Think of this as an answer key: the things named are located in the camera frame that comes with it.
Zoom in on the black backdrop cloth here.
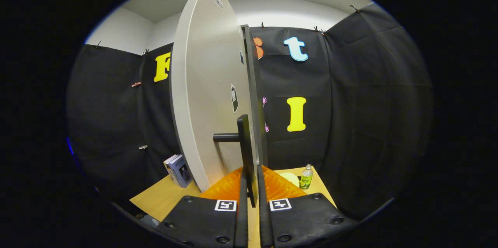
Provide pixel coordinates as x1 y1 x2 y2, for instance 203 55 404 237
66 2 434 221

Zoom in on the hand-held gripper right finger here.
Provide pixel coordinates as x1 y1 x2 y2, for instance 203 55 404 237
257 165 356 248

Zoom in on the green label drink bottle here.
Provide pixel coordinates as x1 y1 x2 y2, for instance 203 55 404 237
300 164 314 190

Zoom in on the stack of books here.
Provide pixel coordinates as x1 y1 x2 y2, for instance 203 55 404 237
163 154 193 189

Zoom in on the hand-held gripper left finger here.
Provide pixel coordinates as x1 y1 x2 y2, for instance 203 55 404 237
156 166 249 248

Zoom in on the pale yellow round object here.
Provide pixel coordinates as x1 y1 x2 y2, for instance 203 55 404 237
278 172 300 188

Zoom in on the grey shoe cabinet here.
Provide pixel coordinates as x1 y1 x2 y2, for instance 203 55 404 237
240 24 269 167

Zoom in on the black door handle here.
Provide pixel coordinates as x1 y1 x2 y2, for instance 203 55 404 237
213 114 260 208

